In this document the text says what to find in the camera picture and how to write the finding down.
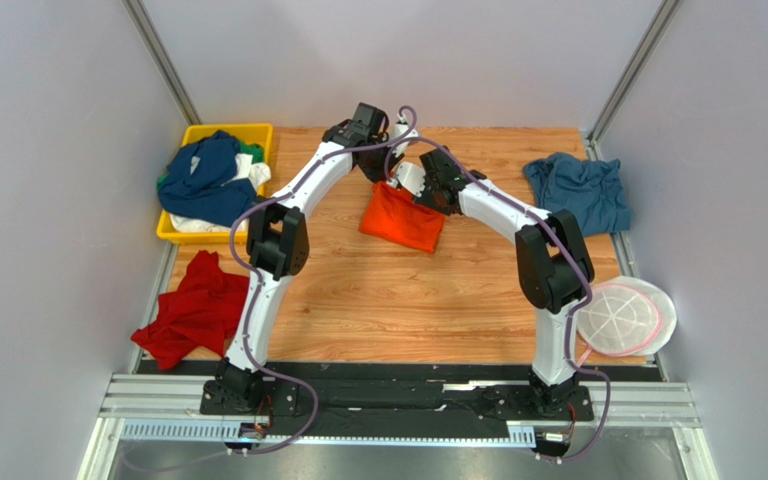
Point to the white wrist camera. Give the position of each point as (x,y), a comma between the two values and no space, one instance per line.
(408,176)
(400,135)

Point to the yellow plastic bin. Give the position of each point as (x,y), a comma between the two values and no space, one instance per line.
(259,133)

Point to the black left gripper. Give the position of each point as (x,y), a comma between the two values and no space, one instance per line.
(375,176)

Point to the aluminium frame rail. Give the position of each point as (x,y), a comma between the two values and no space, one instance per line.
(145,407)

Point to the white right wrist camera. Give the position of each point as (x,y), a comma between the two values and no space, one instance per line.
(408,176)

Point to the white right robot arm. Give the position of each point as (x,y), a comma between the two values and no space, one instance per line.
(553,265)

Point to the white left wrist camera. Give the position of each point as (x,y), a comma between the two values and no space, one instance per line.
(400,135)

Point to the red t-shirt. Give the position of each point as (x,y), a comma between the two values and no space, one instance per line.
(204,311)

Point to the teal blue t-shirt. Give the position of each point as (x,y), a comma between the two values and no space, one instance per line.
(592,190)

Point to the navy blue t-shirt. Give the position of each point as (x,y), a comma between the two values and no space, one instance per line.
(219,205)

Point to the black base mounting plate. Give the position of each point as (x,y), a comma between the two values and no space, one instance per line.
(393,400)

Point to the orange t-shirt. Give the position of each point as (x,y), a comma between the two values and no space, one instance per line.
(392,215)

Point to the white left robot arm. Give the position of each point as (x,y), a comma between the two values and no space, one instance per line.
(277,244)

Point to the white t-shirt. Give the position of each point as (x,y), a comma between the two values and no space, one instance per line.
(258,173)

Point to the green t-shirt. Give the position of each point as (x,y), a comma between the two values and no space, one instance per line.
(208,162)

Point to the white mesh laundry bag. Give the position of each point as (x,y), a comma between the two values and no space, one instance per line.
(627,317)

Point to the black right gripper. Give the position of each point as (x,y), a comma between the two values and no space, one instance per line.
(428,192)

